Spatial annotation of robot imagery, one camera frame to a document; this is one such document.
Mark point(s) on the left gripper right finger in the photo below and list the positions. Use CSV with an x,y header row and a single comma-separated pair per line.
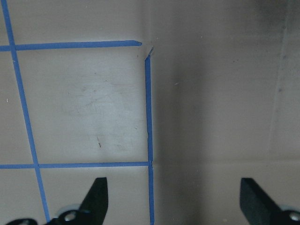
x,y
259,209

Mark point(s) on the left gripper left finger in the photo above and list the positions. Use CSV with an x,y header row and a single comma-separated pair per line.
x,y
92,210

